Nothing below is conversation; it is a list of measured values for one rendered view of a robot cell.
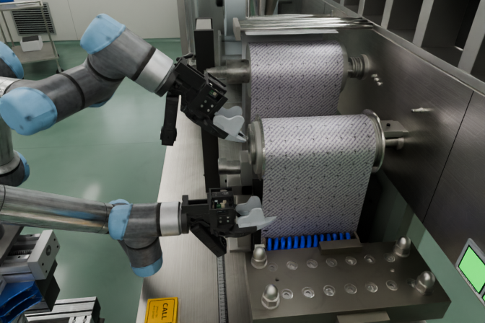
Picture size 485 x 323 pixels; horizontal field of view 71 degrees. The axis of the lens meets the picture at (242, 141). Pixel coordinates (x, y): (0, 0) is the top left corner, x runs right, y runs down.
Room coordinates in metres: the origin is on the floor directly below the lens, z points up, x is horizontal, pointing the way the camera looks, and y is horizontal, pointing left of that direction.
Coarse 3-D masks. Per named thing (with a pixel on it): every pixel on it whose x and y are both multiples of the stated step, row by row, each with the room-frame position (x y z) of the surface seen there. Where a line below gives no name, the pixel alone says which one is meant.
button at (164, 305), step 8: (152, 304) 0.47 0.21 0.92; (160, 304) 0.47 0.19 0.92; (168, 304) 0.47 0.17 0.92; (176, 304) 0.47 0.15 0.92; (152, 312) 0.45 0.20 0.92; (160, 312) 0.45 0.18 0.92; (168, 312) 0.45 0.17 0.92; (176, 312) 0.45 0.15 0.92; (144, 320) 0.43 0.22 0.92; (152, 320) 0.43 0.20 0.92; (160, 320) 0.43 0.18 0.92; (168, 320) 0.43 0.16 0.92; (176, 320) 0.43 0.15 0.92
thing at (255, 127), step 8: (256, 128) 0.62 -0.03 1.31; (376, 128) 0.63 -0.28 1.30; (256, 136) 0.60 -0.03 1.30; (376, 136) 0.61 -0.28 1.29; (256, 144) 0.59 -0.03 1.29; (376, 144) 0.60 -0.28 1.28; (256, 152) 0.59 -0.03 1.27; (376, 152) 0.60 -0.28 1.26; (256, 160) 0.58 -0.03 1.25; (256, 168) 0.58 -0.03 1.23
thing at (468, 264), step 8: (464, 256) 0.39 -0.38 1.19; (472, 256) 0.38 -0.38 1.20; (464, 264) 0.38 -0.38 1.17; (472, 264) 0.37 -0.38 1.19; (480, 264) 0.36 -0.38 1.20; (464, 272) 0.37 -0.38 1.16; (472, 272) 0.36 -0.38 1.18; (480, 272) 0.35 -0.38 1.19; (472, 280) 0.36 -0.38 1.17; (480, 280) 0.34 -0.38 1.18; (480, 288) 0.34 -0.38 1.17
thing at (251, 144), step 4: (248, 132) 0.64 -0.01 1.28; (252, 132) 0.63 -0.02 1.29; (252, 136) 0.62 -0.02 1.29; (252, 140) 0.61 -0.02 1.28; (248, 144) 0.64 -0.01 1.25; (252, 144) 0.60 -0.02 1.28; (248, 148) 0.64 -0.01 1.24; (252, 148) 0.60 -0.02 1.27; (248, 152) 0.64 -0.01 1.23; (252, 152) 0.59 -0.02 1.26; (248, 156) 0.64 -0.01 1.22; (252, 156) 0.59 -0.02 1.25; (252, 160) 0.59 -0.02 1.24
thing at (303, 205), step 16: (336, 176) 0.58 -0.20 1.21; (352, 176) 0.59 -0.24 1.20; (368, 176) 0.59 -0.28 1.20; (272, 192) 0.57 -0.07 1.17; (288, 192) 0.57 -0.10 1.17; (304, 192) 0.58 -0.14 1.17; (320, 192) 0.58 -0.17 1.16; (336, 192) 0.59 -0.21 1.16; (352, 192) 0.59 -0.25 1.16; (272, 208) 0.57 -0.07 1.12; (288, 208) 0.58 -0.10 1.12; (304, 208) 0.58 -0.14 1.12; (320, 208) 0.58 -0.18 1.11; (336, 208) 0.59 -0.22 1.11; (352, 208) 0.59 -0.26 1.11; (272, 224) 0.57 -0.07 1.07; (288, 224) 0.58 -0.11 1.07; (304, 224) 0.58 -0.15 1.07; (320, 224) 0.58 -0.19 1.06; (336, 224) 0.59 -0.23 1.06; (352, 224) 0.59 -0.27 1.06
